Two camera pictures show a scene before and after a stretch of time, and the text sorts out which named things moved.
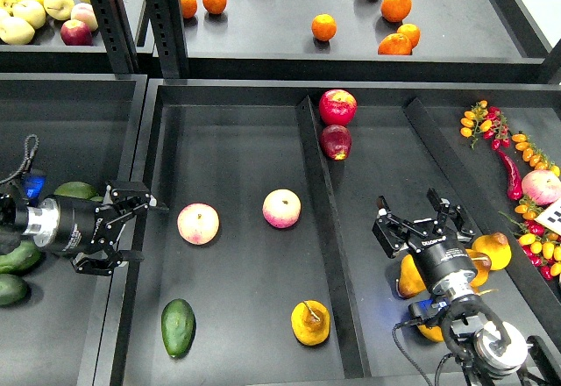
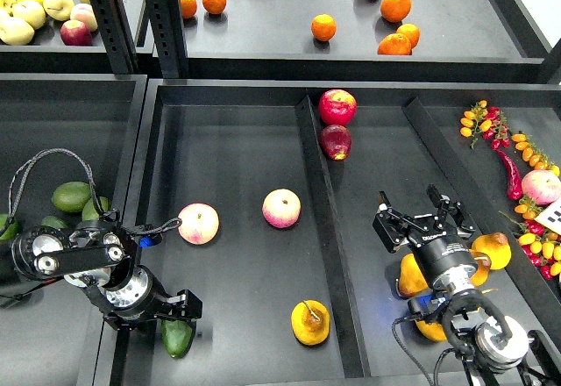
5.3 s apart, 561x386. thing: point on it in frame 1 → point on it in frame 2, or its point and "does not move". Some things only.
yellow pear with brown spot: (310, 322) does not move
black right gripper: (438, 244) does not move
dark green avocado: (178, 326) does not move
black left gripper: (91, 227) → (142, 298)
